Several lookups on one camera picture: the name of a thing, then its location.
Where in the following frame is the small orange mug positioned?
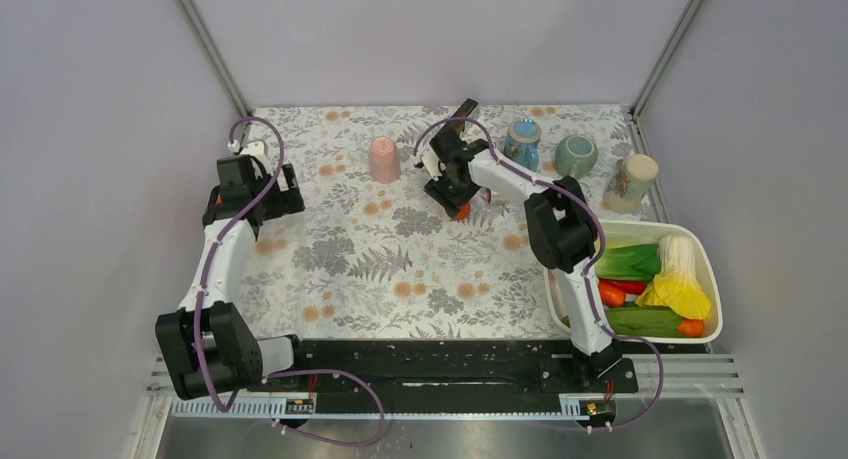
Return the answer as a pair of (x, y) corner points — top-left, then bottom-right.
(454, 203), (471, 221)

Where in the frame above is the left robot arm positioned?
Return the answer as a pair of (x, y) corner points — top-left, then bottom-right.
(155, 154), (305, 400)

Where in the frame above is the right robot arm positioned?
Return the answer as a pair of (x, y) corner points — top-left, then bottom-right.
(413, 117), (622, 391)

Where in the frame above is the blue butterfly mug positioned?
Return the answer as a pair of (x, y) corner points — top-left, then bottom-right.
(501, 118), (541, 172)

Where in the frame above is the green glazed mug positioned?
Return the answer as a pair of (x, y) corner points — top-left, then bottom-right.
(554, 135), (599, 179)

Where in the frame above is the cream painted mug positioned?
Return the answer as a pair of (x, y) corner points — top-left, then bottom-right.
(602, 154), (659, 214)

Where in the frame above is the light pink cup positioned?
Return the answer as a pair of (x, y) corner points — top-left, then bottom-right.
(368, 137), (401, 184)

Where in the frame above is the floral tablecloth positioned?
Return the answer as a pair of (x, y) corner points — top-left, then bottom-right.
(198, 104), (667, 343)

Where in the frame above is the orange carrot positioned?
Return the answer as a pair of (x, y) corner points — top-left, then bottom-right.
(598, 280), (627, 308)

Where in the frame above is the green bok choy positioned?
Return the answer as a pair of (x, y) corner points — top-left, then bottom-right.
(595, 243), (662, 282)

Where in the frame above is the red chili pepper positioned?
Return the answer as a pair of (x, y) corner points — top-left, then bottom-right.
(600, 279), (648, 295)

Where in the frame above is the green cucumber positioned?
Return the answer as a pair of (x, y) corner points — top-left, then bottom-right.
(561, 308), (690, 339)

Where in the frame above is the white plastic basin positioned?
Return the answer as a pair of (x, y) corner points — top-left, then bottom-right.
(543, 219), (724, 346)

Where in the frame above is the yellow napa cabbage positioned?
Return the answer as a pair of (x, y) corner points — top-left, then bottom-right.
(636, 236), (712, 321)

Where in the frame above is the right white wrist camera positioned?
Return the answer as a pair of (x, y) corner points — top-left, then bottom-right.
(414, 149), (442, 180)

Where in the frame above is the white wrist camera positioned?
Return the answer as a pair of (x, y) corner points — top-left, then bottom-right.
(227, 140), (274, 174)
(414, 149), (442, 180)

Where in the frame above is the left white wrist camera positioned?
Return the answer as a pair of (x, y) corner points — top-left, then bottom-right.
(227, 140), (274, 174)

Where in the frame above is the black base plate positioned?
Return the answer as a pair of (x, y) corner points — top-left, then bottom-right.
(254, 340), (639, 399)

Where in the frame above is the white slotted cable duct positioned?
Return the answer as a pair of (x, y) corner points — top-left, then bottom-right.
(171, 390), (612, 421)

